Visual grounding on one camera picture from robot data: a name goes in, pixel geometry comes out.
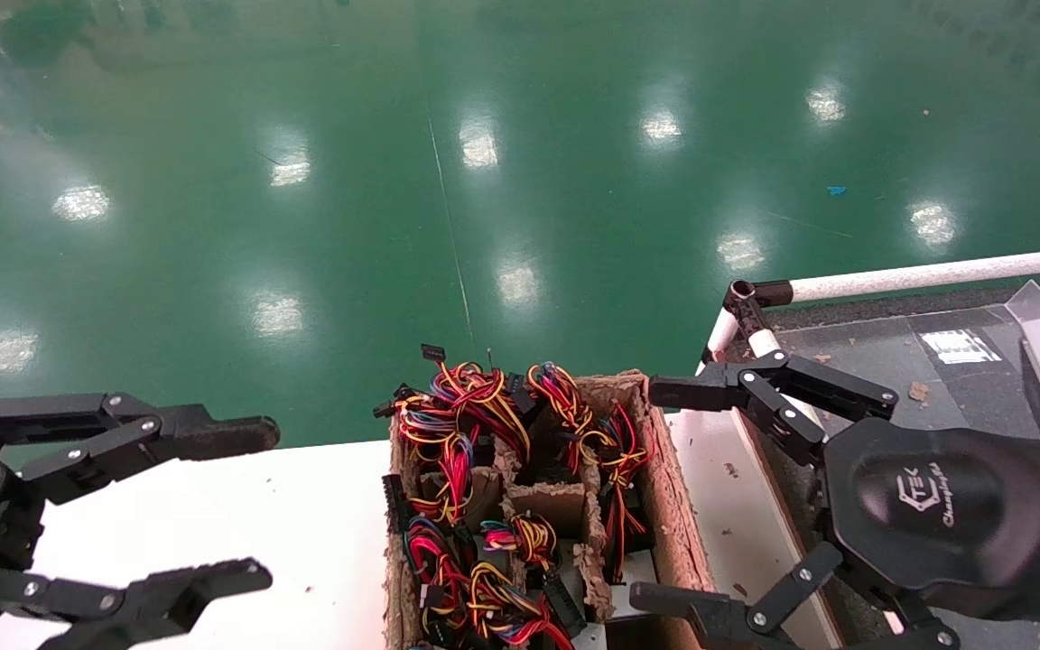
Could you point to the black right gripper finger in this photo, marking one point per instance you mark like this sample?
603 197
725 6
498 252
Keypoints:
691 392

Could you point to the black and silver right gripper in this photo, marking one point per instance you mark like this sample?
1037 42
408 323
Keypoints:
935 506

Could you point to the black pipe corner connector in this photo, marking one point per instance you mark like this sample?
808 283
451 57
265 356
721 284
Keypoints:
744 311

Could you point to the black multi-pin connector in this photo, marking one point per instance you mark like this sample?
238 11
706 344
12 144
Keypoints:
392 501
563 603

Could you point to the brown cardboard divider box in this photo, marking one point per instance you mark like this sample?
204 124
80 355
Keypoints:
556 506

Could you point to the dark conveyor belt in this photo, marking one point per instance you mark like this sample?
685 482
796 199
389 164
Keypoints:
872 361

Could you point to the brown cardboard crumb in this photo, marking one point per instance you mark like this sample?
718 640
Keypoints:
918 392

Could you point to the white printed sticker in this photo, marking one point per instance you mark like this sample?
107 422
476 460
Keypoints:
960 346

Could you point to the white frame leg pipe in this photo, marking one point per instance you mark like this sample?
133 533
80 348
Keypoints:
721 334

